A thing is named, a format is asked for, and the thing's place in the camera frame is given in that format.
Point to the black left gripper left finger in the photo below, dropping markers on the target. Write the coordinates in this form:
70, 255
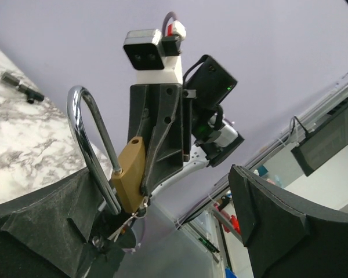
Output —
59, 231

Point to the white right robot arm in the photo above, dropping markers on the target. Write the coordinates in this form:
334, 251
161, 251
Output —
212, 83

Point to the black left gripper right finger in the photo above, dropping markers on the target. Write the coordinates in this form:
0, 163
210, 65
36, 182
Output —
287, 235

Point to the small silver key set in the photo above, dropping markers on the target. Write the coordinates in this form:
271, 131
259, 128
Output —
125, 231

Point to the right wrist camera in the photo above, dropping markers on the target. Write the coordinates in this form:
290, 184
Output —
156, 56

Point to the brass padlock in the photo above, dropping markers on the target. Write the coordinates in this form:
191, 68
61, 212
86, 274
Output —
75, 96

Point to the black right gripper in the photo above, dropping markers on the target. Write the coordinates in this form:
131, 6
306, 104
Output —
162, 114

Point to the black monitor on frame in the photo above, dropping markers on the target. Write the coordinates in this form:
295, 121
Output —
326, 141

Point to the black T-shaped connector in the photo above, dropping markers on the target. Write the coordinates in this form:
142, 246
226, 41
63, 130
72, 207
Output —
31, 94

